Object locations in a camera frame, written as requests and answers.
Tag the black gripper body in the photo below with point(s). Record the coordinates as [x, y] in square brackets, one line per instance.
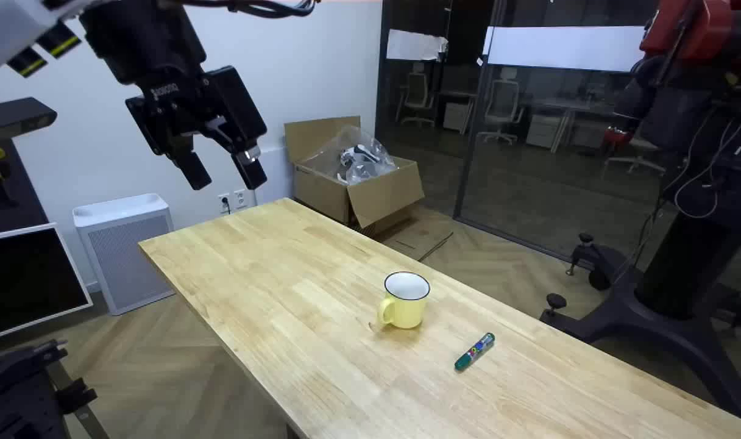
[208, 102]

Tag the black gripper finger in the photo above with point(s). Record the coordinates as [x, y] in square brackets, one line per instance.
[249, 170]
[194, 170]

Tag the green capped marker pen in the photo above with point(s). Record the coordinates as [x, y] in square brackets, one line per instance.
[473, 353]

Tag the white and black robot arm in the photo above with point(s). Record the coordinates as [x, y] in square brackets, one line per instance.
[13, 26]

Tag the yellow enamel cup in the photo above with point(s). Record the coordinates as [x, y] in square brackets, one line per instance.
[404, 309]

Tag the white air purifier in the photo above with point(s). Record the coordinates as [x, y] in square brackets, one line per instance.
[129, 253]

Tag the clear plastic bag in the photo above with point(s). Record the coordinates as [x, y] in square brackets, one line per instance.
[359, 162]

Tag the open cardboard box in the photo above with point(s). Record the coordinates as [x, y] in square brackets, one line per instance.
[372, 195]

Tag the white office chair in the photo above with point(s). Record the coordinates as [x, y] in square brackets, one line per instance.
[419, 94]
[502, 110]

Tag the black shelf rack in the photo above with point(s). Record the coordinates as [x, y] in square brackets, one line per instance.
[5, 122]

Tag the black computer monitor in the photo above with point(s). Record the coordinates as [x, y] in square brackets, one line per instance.
[26, 283]

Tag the red office chair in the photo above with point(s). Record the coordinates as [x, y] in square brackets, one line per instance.
[627, 148]

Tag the white wall outlet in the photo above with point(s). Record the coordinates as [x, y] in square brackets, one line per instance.
[235, 200]

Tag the black camera stand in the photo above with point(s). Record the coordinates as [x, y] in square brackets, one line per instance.
[21, 392]

